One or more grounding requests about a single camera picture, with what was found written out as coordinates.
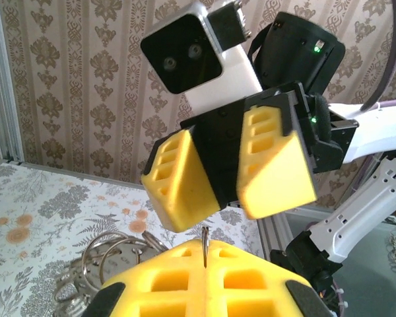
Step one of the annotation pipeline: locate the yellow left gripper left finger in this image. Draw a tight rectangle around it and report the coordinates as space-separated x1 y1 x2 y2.
84 239 208 317

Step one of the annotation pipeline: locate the grey metal sheet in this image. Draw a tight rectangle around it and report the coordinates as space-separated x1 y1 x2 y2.
333 214 396 317

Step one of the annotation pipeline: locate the aluminium corner post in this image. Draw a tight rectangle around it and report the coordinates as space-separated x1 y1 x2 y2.
0 0 24 164

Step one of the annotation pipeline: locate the floral patterned table cover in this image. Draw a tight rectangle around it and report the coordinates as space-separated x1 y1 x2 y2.
0 163 261 317

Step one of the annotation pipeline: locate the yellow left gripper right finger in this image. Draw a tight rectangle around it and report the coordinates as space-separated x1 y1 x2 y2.
205 239 331 317

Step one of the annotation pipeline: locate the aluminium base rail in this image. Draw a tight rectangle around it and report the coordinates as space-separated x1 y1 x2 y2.
257 204 304 265

